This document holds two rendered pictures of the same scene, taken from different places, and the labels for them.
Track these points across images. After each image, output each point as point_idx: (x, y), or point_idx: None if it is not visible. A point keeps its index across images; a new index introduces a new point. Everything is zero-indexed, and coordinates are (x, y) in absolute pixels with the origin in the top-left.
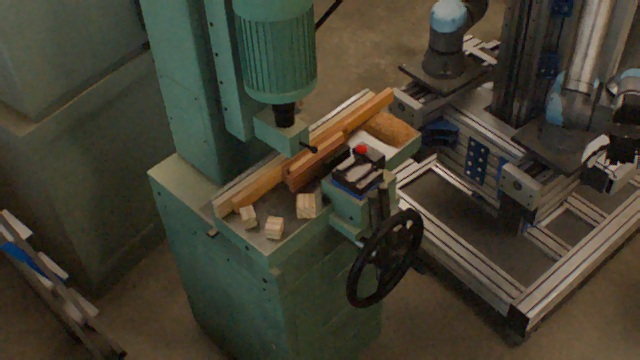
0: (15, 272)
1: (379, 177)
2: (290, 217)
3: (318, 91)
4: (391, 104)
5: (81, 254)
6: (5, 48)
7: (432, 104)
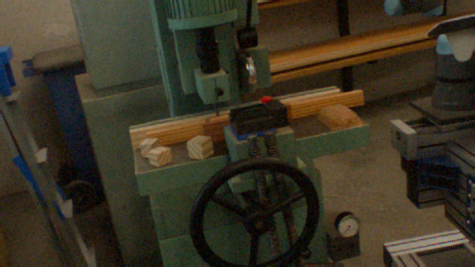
0: (92, 245)
1: (267, 123)
2: (185, 156)
3: (401, 183)
4: (391, 135)
5: (118, 227)
6: (83, 29)
7: (430, 135)
